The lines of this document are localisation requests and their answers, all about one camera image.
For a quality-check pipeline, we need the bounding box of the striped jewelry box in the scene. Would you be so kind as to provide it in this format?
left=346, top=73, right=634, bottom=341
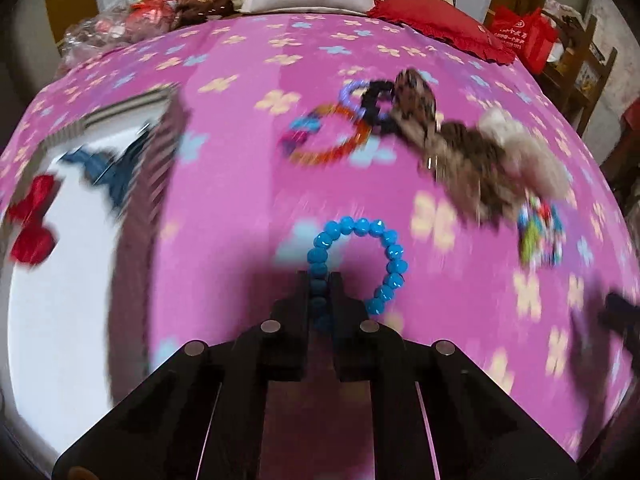
left=0, top=85, right=193, bottom=461

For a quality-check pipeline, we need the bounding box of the pink floral blanket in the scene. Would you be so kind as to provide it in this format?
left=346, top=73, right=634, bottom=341
left=0, top=10, right=633, bottom=480

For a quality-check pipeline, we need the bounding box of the clear plastic bag pile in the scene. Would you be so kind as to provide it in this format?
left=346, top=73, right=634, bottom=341
left=59, top=0, right=173, bottom=68

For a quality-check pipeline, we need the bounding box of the red bow hair clip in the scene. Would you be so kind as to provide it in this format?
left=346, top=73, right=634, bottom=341
left=5, top=174, right=60, bottom=267

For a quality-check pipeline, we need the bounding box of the red shopping bag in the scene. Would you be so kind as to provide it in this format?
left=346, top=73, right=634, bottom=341
left=487, top=5, right=560, bottom=75

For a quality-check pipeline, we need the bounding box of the orange and blue bead bracelet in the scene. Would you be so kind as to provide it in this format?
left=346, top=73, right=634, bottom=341
left=280, top=102, right=373, bottom=167

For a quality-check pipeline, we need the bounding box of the red frilled cushion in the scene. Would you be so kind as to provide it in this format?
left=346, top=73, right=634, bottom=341
left=366, top=0, right=517, bottom=66

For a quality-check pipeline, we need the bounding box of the multicolour charm bracelet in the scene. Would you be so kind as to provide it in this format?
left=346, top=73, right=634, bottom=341
left=516, top=196, right=567, bottom=268

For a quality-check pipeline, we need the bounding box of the black scrunchie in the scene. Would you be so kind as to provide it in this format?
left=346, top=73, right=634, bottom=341
left=359, top=79, right=397, bottom=128

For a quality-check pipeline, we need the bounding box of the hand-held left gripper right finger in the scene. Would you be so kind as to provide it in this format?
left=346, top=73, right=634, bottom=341
left=330, top=270, right=582, bottom=480

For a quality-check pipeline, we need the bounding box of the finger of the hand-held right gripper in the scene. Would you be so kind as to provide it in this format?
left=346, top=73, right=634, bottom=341
left=597, top=291, right=640, bottom=333

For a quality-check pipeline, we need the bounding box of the wooden chair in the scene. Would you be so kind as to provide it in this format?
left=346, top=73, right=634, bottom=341
left=537, top=10, right=618, bottom=136

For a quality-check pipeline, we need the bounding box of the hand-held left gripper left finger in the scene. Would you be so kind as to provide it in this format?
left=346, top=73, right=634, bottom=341
left=52, top=270, right=310, bottom=480

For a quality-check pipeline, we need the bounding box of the purple coil hair tie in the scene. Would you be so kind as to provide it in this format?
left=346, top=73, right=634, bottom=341
left=339, top=79, right=396, bottom=133

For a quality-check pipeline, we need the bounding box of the beige fluffy scrunchie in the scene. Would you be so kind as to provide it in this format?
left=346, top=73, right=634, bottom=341
left=477, top=107, right=573, bottom=196

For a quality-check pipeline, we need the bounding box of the dark blue bow hair clip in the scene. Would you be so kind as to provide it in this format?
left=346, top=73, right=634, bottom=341
left=60, top=136, right=155, bottom=208

